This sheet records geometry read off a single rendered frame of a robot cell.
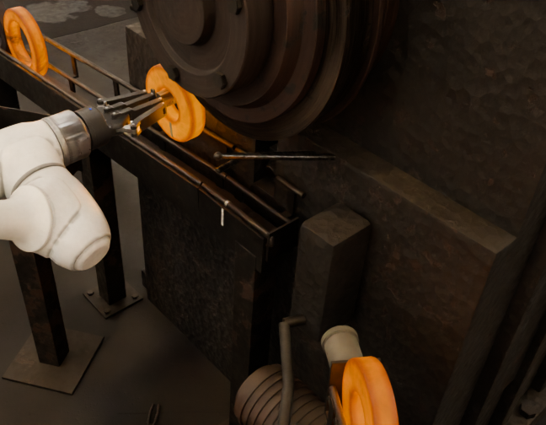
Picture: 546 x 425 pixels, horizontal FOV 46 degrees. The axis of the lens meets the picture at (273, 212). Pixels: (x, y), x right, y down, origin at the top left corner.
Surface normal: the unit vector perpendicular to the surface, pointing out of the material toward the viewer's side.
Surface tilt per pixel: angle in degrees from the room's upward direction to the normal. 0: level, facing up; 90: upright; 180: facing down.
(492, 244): 0
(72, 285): 0
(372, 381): 0
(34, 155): 19
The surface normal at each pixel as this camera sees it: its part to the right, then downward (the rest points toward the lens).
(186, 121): -0.74, 0.42
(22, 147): 0.26, -0.53
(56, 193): 0.53, -0.69
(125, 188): 0.07, -0.78
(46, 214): 0.14, -0.06
